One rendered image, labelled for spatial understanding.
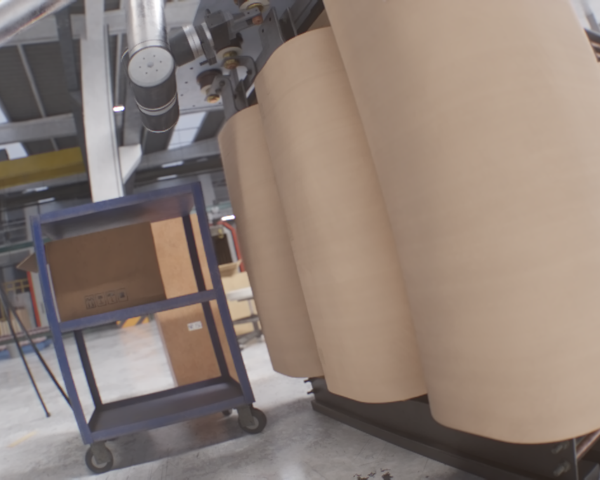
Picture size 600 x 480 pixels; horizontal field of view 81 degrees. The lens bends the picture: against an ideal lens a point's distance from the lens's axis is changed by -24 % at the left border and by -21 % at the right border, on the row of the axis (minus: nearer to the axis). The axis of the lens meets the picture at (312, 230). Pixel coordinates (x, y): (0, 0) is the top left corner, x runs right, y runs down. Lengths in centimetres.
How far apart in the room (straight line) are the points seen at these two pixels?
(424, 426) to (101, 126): 1166
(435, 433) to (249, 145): 99
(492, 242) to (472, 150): 13
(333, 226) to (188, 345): 134
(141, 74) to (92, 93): 1171
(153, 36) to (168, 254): 132
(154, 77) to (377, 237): 58
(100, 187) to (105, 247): 1012
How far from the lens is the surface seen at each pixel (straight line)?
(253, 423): 154
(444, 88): 62
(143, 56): 98
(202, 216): 147
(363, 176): 91
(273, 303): 135
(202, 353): 214
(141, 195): 148
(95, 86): 1276
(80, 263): 151
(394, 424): 122
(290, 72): 103
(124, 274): 149
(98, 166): 1178
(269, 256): 132
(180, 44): 118
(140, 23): 106
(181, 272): 212
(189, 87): 181
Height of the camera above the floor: 55
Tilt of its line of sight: 4 degrees up
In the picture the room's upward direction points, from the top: 14 degrees counter-clockwise
